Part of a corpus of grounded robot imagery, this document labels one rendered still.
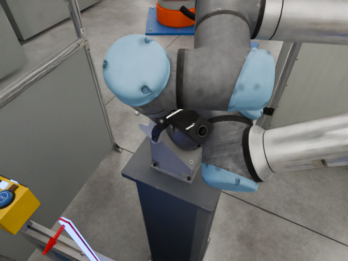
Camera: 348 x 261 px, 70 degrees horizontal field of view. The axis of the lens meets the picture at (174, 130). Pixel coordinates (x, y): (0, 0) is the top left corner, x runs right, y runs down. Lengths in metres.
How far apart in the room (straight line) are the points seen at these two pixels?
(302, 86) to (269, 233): 1.00
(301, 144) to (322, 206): 1.66
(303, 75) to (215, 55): 1.53
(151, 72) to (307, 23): 0.23
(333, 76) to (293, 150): 1.37
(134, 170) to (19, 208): 0.32
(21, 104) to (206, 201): 0.96
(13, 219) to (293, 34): 0.75
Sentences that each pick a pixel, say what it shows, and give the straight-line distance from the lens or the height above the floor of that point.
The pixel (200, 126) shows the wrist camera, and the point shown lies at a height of 1.33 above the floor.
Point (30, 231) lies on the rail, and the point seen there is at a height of 0.86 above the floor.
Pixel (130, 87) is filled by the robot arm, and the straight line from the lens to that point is 0.27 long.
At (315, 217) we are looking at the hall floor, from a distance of 2.06.
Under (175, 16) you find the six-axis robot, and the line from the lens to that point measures 3.85.
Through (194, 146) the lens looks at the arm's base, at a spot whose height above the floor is 1.13.
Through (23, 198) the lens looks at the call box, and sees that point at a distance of 0.78.
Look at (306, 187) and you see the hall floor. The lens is 2.16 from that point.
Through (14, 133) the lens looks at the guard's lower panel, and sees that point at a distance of 1.36.
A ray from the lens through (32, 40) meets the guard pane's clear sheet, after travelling 1.34.
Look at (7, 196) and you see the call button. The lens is 0.78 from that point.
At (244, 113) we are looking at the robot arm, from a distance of 0.55.
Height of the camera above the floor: 1.66
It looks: 47 degrees down
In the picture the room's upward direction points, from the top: straight up
